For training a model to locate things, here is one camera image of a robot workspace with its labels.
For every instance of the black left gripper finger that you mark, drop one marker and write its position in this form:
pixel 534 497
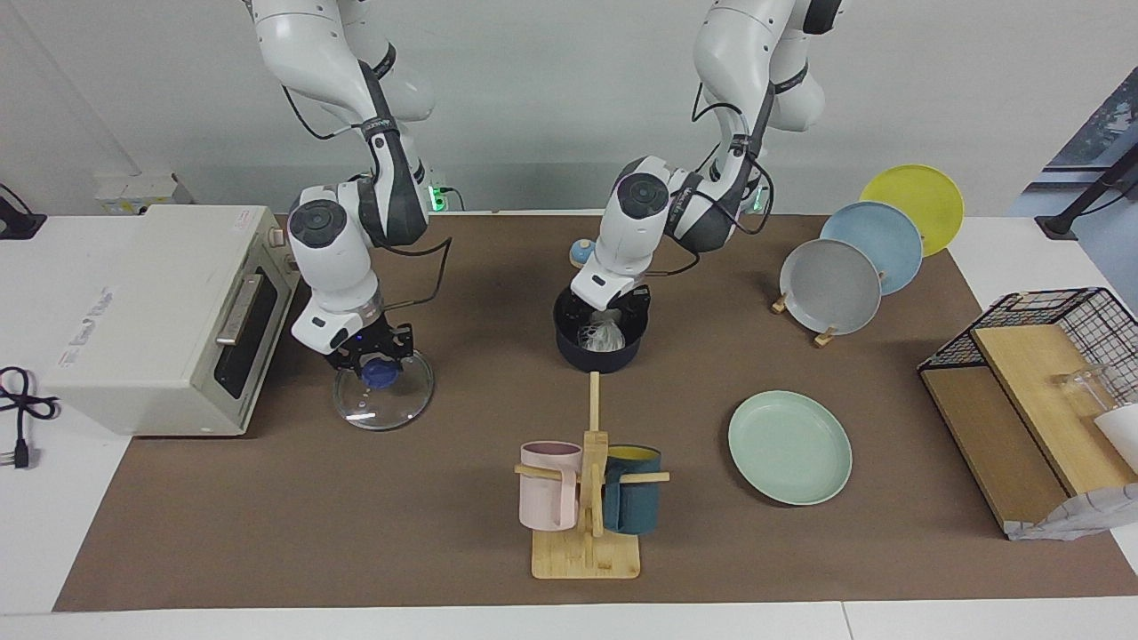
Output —
pixel 585 325
pixel 633 318

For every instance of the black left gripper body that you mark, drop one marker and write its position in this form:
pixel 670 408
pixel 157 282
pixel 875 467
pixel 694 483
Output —
pixel 633 300

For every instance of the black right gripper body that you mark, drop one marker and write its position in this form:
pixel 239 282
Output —
pixel 378 342

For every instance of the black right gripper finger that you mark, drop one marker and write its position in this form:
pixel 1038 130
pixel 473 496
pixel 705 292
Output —
pixel 361 369
pixel 400 357

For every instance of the white vermicelli bundle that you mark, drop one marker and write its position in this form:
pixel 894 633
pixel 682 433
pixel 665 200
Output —
pixel 605 336

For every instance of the glass lid with blue knob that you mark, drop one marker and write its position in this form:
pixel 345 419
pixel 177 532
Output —
pixel 382 404

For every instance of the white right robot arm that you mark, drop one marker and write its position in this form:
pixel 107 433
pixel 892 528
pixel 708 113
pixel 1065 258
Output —
pixel 338 249

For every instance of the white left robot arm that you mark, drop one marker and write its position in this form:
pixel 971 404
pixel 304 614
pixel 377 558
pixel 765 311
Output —
pixel 640 222

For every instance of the wooden plate rack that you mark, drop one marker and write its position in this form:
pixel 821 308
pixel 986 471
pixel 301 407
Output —
pixel 825 337

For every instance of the grey plate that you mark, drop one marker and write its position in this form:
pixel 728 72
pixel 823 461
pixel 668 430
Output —
pixel 831 289

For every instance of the pale green plate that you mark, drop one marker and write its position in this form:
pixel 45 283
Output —
pixel 789 449

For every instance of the light blue plate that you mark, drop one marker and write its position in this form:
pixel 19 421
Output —
pixel 880 240

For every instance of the yellow plate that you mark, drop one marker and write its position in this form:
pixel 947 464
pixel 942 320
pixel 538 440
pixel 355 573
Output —
pixel 920 196

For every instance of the dark blue saucepan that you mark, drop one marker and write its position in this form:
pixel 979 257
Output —
pixel 600 360

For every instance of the brown table mat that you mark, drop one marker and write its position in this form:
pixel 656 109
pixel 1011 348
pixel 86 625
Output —
pixel 400 498

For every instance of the pink mug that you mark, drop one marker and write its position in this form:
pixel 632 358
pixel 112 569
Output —
pixel 547 493

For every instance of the dark teal mug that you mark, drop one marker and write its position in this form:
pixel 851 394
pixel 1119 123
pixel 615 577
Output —
pixel 636 507

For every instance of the white toaster oven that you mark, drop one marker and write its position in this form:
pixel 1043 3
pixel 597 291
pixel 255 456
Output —
pixel 151 320

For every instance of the wooden mug rack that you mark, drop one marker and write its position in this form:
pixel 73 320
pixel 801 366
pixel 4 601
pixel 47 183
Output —
pixel 591 556

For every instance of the white socket box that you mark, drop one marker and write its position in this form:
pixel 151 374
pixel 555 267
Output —
pixel 133 191

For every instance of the brown board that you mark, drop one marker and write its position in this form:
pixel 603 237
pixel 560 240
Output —
pixel 987 444

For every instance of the black clamp stand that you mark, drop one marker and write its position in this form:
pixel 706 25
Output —
pixel 13 222
pixel 1067 218

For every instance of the light wooden board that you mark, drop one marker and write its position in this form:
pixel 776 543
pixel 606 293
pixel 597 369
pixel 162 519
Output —
pixel 1040 391

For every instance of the clear glass cup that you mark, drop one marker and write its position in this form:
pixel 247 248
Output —
pixel 1085 391

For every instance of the grey patterned bag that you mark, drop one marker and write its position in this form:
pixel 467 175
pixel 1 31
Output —
pixel 1076 517

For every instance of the white cup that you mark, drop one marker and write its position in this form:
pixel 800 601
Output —
pixel 1122 436

